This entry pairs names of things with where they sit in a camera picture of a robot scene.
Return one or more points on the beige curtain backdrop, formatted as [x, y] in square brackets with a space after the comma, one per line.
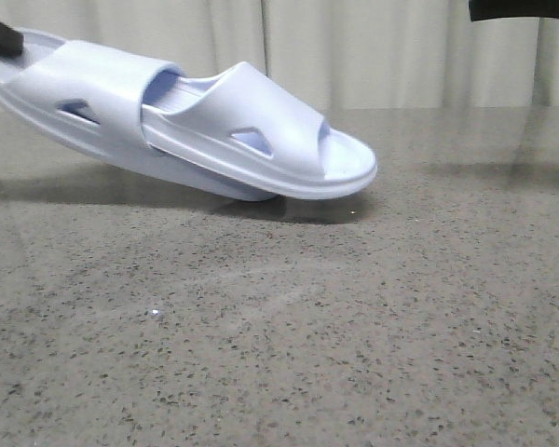
[330, 54]

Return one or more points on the light blue slipper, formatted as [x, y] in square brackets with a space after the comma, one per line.
[242, 125]
[90, 98]

